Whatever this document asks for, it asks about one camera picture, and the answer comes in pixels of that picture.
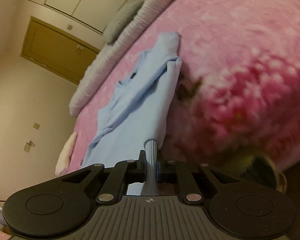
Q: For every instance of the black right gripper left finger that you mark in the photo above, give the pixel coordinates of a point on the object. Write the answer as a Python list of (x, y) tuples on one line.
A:
[(120, 177)]

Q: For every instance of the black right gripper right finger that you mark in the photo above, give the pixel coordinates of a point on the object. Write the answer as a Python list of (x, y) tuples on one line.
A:
[(178, 174)]

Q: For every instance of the light blue sweatshirt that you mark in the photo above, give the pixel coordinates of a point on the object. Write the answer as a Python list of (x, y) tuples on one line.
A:
[(135, 118)]

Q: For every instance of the pink floral blanket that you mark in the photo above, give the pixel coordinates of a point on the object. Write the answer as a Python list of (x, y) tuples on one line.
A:
[(239, 83)]

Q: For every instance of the grey pillow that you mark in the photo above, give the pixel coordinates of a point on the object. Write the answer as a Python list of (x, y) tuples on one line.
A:
[(123, 17)]

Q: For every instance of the brown wooden door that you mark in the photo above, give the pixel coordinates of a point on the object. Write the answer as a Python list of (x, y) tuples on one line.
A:
[(57, 51)]

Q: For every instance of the grey striped duvet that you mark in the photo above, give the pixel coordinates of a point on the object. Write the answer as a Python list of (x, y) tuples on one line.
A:
[(110, 54)]

